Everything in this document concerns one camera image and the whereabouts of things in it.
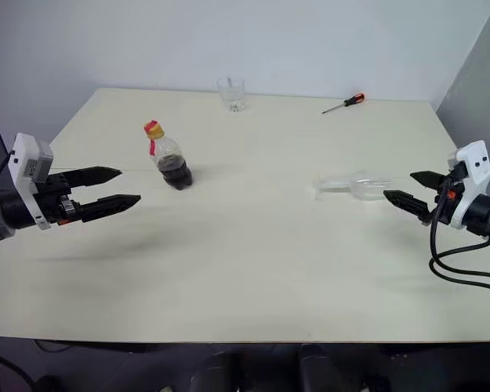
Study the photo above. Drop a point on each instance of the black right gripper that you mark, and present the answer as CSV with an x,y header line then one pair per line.
x,y
449,192

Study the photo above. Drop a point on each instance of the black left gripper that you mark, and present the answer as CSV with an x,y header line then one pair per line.
x,y
53,196

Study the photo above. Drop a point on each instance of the clear wine glass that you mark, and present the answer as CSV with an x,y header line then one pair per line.
x,y
365,188

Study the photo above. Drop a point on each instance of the small cola bottle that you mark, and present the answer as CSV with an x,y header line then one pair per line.
x,y
173,169

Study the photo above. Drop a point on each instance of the red and black screwdriver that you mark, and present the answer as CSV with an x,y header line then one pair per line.
x,y
351,100

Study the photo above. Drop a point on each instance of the clear glass tumbler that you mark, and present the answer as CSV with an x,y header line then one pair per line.
x,y
231,94

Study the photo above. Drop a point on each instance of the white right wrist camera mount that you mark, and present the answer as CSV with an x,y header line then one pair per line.
x,y
475,171

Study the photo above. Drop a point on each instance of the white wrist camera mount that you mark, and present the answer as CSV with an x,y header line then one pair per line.
x,y
22,157
475,171

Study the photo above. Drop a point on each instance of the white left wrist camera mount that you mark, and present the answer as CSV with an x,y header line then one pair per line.
x,y
22,157

